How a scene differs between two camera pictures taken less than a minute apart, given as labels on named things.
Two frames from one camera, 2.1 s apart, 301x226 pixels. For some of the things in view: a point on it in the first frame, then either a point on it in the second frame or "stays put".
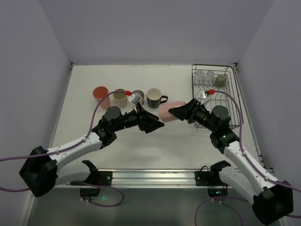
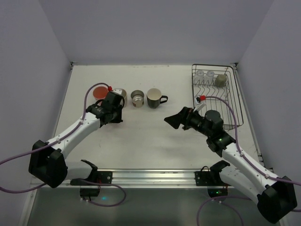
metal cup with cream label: (140, 92) stays put
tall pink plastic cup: (99, 92) stays put
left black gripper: (141, 119) → (117, 115)
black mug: (154, 98) stays put
